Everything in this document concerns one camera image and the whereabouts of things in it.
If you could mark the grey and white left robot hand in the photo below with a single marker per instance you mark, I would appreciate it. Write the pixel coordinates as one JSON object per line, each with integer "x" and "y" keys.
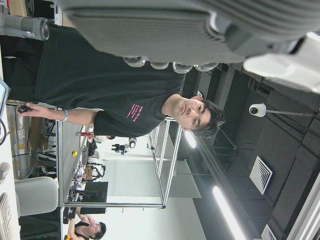
{"x": 162, "y": 30}

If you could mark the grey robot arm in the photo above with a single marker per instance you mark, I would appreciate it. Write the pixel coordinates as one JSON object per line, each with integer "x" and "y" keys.
{"x": 27, "y": 25}

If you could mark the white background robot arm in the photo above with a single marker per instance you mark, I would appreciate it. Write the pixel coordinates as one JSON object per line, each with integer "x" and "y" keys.
{"x": 132, "y": 142}

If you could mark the brown cardboard box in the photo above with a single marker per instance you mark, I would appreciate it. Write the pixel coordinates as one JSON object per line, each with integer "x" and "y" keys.
{"x": 17, "y": 7}

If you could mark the person in black t-shirt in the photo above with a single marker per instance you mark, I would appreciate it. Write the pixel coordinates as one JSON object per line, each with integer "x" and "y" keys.
{"x": 100, "y": 87}

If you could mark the short ceiling light strip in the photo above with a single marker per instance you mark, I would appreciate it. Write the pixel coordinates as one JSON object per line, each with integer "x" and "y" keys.
{"x": 190, "y": 140}

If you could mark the person in white shirt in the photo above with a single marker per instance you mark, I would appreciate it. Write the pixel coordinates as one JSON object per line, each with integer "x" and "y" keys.
{"x": 100, "y": 138}

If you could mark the red snack package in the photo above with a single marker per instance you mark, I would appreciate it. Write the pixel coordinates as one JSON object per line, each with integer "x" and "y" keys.
{"x": 86, "y": 135}

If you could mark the yellow ball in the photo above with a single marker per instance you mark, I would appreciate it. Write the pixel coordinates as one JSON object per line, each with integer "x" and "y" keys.
{"x": 74, "y": 153}

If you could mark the black handheld remote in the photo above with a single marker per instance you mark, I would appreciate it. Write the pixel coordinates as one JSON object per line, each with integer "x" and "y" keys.
{"x": 23, "y": 109}

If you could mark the large white ceiling air vent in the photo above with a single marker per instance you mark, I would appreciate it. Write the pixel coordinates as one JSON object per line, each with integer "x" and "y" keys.
{"x": 261, "y": 175}

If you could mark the black monitor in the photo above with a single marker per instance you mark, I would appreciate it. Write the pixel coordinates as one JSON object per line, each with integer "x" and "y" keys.
{"x": 96, "y": 192}

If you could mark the long ceiling light strip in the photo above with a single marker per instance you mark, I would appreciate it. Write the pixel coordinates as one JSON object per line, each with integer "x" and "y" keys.
{"x": 225, "y": 210}

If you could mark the white office chair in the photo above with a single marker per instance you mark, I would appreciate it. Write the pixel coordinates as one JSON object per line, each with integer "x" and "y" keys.
{"x": 37, "y": 195}

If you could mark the person in black tank top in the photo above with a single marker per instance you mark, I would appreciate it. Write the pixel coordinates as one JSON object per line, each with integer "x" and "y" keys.
{"x": 85, "y": 230}

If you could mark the small white ceiling air vent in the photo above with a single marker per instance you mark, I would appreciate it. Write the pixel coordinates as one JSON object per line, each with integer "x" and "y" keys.
{"x": 268, "y": 233}

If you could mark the white keyboard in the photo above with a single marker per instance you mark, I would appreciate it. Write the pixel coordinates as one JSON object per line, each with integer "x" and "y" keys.
{"x": 6, "y": 220}

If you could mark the white dome security camera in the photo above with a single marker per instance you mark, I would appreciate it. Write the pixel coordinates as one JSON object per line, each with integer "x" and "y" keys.
{"x": 257, "y": 110}

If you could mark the computer monitor with blue frame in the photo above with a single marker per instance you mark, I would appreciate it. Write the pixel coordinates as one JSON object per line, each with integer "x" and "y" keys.
{"x": 3, "y": 95}

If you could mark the aluminium profile frame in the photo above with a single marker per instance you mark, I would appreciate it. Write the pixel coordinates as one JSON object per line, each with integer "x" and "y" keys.
{"x": 125, "y": 205}

